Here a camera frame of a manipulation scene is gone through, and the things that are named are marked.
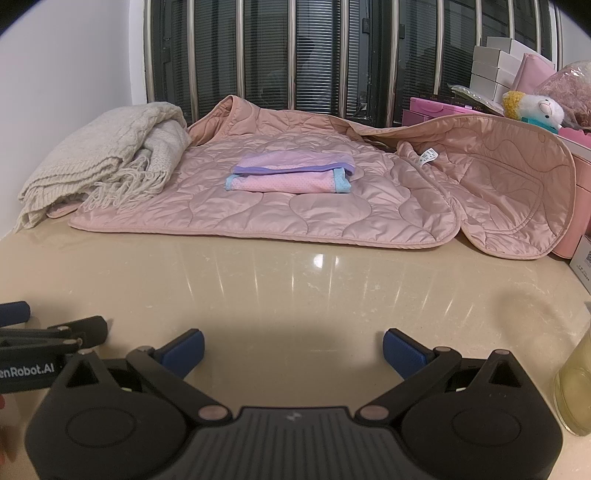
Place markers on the white yellow plush toy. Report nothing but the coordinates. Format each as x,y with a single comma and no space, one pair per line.
540,108

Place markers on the pink quilted jacket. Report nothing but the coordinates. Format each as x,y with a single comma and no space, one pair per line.
323,212

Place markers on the pink pouch bag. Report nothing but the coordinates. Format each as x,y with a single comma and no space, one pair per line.
531,74

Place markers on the stack of white boxes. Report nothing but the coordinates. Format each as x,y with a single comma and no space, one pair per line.
489,60

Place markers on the clear-wrapped pink bundle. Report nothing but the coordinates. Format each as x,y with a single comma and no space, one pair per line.
568,87

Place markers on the dark patterned packet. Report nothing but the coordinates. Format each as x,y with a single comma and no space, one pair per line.
471,94

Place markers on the pink blue purple-trimmed garment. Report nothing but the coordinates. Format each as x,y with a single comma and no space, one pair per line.
286,177

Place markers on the clear plastic cup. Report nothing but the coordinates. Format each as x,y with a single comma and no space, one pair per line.
577,387

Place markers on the pink flat box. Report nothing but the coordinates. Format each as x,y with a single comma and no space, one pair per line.
429,105

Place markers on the window with metal bars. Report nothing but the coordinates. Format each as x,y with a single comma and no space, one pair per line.
268,55

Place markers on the cream knitted fringed scarf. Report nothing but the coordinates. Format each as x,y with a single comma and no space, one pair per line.
92,157

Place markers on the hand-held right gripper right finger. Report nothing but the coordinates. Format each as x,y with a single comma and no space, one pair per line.
406,353

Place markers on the white box with code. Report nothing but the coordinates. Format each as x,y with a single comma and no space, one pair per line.
582,263

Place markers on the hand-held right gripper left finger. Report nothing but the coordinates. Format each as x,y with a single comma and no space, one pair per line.
184,353

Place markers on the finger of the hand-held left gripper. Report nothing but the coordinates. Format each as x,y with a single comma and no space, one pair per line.
14,312
87,328

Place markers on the large pale pink box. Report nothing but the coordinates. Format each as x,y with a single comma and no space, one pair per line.
582,194

